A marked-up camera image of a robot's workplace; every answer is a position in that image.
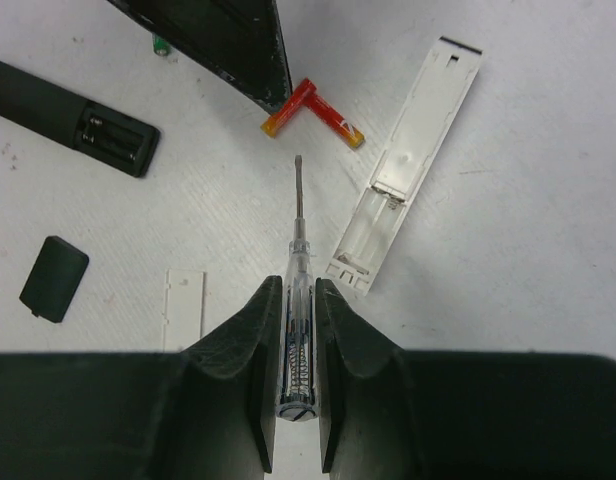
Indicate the black remote control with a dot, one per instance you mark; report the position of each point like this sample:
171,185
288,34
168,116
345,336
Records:
76,122

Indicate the black battery cover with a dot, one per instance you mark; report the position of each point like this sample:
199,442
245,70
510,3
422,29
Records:
54,279

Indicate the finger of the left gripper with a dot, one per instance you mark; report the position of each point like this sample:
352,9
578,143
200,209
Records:
240,41

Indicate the green yellow battery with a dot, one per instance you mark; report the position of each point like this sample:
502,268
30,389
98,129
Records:
160,46

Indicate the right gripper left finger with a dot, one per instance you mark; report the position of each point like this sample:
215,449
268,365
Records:
204,413

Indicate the white stick with orange tip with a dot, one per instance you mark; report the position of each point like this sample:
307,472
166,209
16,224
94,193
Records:
425,118

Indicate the clear handle screwdriver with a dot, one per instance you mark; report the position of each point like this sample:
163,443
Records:
296,399

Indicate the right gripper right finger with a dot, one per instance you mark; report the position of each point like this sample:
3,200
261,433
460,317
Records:
393,413

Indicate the red orange battery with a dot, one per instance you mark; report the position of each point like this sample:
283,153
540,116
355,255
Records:
353,137
296,101

